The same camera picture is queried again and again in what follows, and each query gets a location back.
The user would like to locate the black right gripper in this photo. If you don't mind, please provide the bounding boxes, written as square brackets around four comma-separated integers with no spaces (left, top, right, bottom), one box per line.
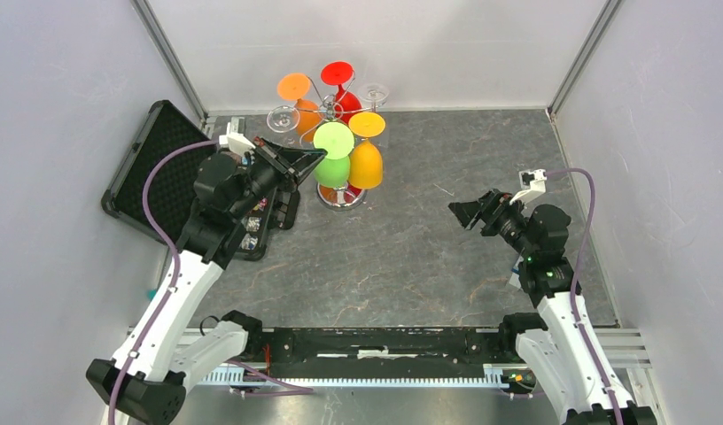
[448,188,537,259]

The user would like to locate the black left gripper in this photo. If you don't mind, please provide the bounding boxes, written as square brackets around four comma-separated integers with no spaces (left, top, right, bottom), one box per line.
[229,136,328,220]

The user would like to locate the green plastic wine glass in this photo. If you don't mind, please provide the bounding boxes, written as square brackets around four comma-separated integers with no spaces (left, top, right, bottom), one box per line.
[314,121,354,188]

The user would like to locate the clear wine glass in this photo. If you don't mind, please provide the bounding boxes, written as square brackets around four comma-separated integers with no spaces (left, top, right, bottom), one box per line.
[266,105,299,147]
[356,82,393,148]

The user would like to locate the yellow plastic wine glass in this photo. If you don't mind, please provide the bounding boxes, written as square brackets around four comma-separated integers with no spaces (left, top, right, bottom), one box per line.
[347,112,386,189]

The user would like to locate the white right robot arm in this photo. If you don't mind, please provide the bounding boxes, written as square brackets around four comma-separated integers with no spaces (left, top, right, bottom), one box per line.
[448,189,657,424]

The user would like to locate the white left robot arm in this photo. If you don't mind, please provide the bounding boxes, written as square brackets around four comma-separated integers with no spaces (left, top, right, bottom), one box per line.
[86,135,327,424]

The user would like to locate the orange plastic wine glass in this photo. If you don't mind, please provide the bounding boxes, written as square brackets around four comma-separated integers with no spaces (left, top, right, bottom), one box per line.
[276,73,323,143]

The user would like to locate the chrome wine glass rack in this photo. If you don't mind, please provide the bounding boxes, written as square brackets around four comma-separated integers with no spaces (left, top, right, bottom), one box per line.
[266,62,390,211]

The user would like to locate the red plastic wine glass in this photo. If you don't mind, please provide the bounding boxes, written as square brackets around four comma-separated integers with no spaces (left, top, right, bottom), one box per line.
[320,61,362,124]

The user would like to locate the blue green toy blocks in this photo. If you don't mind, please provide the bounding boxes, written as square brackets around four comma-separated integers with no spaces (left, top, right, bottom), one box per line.
[508,256,523,290]

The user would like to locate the black poker chip case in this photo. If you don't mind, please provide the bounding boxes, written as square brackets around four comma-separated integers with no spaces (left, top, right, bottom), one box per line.
[100,100,300,261]

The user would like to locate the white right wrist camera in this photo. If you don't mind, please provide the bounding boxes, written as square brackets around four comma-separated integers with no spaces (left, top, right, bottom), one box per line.
[509,169,548,205]

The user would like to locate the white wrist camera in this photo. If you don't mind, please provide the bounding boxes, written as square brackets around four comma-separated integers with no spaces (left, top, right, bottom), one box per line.
[509,169,548,205]
[218,132,255,158]

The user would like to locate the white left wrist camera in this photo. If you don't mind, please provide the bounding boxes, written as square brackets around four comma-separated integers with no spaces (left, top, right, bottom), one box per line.
[218,132,255,158]

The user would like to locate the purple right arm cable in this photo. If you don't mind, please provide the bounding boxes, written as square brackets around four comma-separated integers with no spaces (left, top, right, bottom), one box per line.
[543,167,626,425]

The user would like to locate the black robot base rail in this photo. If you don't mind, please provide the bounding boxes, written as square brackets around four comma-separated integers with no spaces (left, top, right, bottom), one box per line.
[197,311,550,389]

